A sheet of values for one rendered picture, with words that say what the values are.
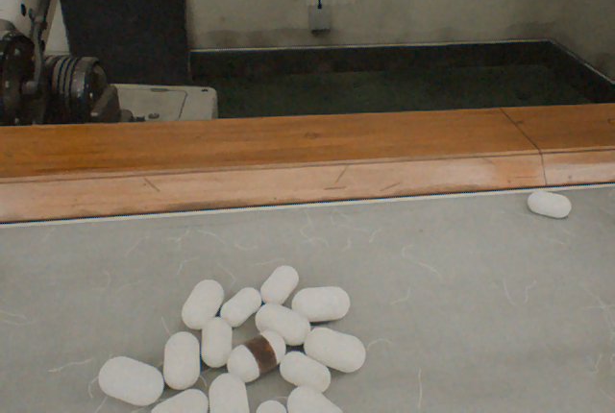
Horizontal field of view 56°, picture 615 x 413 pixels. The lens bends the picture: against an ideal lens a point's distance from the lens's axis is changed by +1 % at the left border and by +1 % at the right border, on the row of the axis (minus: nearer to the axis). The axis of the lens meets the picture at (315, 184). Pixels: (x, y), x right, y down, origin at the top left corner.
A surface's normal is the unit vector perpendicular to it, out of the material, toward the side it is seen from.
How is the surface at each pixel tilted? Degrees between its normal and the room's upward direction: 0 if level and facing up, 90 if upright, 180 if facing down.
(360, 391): 0
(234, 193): 45
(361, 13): 89
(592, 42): 89
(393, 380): 0
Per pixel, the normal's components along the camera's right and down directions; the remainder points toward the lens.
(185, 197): 0.17, -0.18
